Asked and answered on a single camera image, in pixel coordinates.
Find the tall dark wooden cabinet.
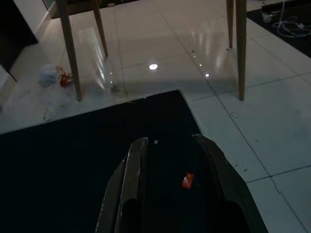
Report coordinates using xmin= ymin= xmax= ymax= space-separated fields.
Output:
xmin=0 ymin=0 xmax=39 ymax=82

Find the black carpet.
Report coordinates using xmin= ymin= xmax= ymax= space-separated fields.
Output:
xmin=246 ymin=0 xmax=311 ymax=59

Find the large black rug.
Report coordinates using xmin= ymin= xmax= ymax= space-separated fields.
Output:
xmin=51 ymin=0 xmax=141 ymax=12

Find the clear plastic cup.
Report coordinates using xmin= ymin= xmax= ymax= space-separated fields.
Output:
xmin=261 ymin=11 xmax=275 ymax=24

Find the black floor mat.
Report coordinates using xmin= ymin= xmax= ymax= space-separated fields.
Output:
xmin=0 ymin=89 xmax=243 ymax=233

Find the crumpled red snack wrapper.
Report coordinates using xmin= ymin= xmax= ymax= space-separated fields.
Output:
xmin=55 ymin=66 xmax=73 ymax=87

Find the white cable bundle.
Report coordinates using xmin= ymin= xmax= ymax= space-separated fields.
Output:
xmin=273 ymin=16 xmax=307 ymax=37

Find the orange snack wrapper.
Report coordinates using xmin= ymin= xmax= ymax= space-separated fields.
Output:
xmin=181 ymin=171 xmax=196 ymax=189

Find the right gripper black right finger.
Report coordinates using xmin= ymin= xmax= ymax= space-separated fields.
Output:
xmin=193 ymin=133 xmax=268 ymax=233

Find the crumpled clear plastic bag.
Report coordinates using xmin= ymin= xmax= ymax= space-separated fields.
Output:
xmin=37 ymin=64 xmax=61 ymax=87

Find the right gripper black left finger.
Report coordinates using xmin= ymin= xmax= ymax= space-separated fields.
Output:
xmin=96 ymin=137 xmax=149 ymax=233

